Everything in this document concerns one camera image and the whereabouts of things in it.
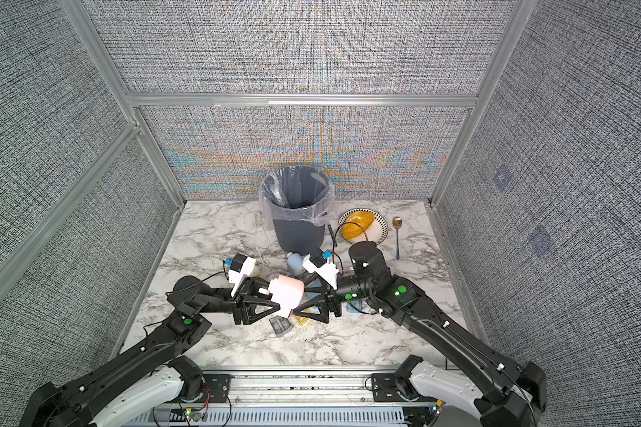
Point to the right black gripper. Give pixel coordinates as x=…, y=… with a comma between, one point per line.
x=334, y=299

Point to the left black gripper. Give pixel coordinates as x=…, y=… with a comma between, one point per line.
x=243, y=310

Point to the pink pencil sharpener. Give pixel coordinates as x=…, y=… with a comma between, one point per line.
x=285, y=291

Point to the clear grey shavings tray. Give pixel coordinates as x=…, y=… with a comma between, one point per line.
x=280, y=325

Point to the clear blue shavings tray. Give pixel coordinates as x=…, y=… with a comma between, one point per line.
x=355, y=306

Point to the light blue pencil sharpener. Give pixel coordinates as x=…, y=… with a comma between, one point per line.
x=295, y=264

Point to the dark grey trash bin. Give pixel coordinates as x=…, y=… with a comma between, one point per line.
x=298, y=237

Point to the clear yellow shavings tray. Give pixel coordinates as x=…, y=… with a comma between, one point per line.
x=301, y=321

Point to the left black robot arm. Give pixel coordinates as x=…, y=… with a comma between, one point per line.
x=154, y=371

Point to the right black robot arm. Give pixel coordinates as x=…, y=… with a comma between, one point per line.
x=498, y=390

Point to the dark green pen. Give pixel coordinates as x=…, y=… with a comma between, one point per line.
x=332, y=236

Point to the yellow white patterned bowl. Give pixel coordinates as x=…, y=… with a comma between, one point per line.
x=361, y=224

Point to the clear plastic bin liner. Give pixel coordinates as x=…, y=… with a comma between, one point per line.
x=297, y=193

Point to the gold blue spoon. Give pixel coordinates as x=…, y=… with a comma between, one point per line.
x=397, y=224

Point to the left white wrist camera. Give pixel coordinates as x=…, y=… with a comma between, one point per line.
x=239, y=268

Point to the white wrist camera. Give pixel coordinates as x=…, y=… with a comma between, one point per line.
x=239, y=268
x=320, y=262

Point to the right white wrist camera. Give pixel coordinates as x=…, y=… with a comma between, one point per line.
x=320, y=262

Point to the aluminium front rail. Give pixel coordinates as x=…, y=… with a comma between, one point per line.
x=299, y=387

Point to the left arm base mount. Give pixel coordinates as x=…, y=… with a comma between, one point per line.
x=211, y=388

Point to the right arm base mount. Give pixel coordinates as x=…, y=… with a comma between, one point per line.
x=389, y=388

